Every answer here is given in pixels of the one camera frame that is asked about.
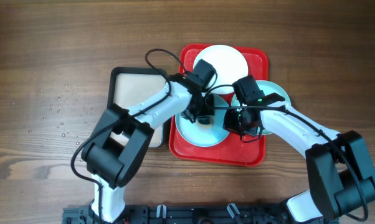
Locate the light blue round plate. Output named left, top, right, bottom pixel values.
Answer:
left=175, top=110, right=229, bottom=147

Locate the green yellow scrub sponge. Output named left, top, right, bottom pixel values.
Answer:
left=197, top=117, right=212, bottom=129

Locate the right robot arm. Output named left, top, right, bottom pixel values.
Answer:
left=224, top=76, right=375, bottom=223

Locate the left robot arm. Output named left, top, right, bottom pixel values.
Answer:
left=80, top=60, right=217, bottom=223

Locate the red plastic serving tray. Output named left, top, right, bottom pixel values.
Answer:
left=169, top=47, right=268, bottom=167

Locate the black water basin tray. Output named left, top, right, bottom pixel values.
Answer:
left=106, top=66, right=171, bottom=149

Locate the pale green round plate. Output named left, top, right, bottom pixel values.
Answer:
left=230, top=80, right=292, bottom=135

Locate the white round plate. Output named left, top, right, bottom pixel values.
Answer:
left=193, top=45, right=249, bottom=89

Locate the left black cable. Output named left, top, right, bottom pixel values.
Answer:
left=70, top=48, right=188, bottom=224

